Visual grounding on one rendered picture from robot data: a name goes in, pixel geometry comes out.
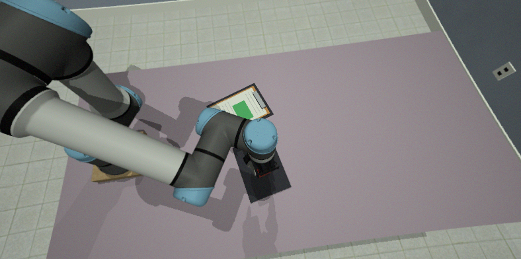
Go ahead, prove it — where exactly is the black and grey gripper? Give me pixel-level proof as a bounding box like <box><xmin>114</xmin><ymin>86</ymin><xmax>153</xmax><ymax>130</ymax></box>
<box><xmin>243</xmin><ymin>153</ymin><xmax>280</xmax><ymax>178</ymax></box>

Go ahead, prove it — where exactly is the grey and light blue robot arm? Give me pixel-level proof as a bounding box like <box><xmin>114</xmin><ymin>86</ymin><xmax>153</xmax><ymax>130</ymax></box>
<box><xmin>0</xmin><ymin>0</ymin><xmax>278</xmax><ymax>207</ymax></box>

